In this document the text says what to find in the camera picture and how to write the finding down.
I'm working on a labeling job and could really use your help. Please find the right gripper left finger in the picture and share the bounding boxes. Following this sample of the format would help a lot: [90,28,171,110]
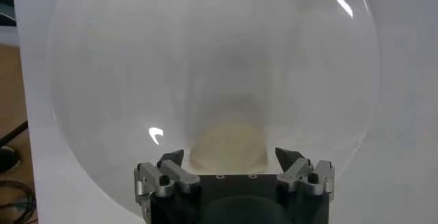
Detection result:
[133,148,201,213]

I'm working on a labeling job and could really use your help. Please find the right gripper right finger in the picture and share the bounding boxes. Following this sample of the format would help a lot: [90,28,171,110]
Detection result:
[274,147,336,196]

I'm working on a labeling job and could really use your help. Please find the white steamed baozi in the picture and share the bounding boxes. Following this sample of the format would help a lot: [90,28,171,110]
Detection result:
[188,111,271,175]

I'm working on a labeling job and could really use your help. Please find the black grey robot base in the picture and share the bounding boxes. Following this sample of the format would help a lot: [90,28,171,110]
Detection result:
[0,0,18,47]

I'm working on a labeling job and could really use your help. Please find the large white plate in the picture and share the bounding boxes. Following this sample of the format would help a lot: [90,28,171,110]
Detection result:
[46,0,381,220]

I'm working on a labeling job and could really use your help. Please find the black floor cable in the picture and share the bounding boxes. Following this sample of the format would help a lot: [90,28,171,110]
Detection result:
[0,121,29,147]

